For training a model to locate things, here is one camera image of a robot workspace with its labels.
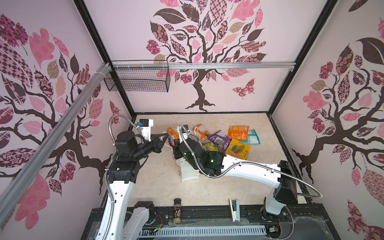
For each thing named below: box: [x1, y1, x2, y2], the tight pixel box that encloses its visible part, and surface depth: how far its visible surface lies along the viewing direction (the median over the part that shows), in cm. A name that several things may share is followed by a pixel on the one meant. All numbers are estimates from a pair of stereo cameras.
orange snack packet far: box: [227, 125, 250, 141], surface depth 106 cm
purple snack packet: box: [207, 130, 233, 150], surface depth 100 cm
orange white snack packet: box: [192, 123, 207, 143], surface depth 106 cm
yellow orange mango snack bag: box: [225, 138, 252, 160], surface depth 94 cm
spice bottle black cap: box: [173, 198, 182, 224], surface depth 74 cm
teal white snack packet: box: [239, 129, 261, 145], surface depth 103 cm
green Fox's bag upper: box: [202, 142, 220, 152], surface depth 100 cm
